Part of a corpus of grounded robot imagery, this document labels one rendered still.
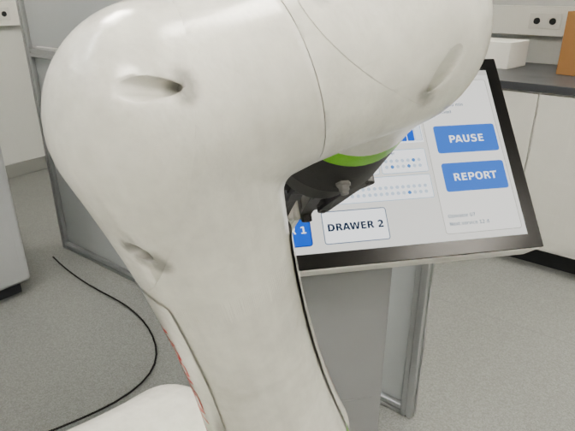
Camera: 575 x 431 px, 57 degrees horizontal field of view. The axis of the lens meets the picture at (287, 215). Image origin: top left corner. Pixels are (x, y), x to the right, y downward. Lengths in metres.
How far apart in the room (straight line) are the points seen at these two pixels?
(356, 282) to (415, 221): 0.17
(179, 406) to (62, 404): 1.46
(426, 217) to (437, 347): 1.48
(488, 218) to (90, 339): 1.80
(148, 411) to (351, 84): 0.43
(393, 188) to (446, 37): 0.51
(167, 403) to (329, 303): 0.36
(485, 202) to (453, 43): 0.56
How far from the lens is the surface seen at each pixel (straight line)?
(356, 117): 0.25
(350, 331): 0.92
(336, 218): 0.72
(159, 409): 0.59
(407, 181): 0.77
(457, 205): 0.79
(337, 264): 0.71
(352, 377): 0.98
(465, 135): 0.84
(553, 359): 2.31
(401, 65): 0.25
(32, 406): 2.08
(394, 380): 1.85
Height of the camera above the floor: 1.31
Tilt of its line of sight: 24 degrees down
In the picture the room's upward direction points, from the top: straight up
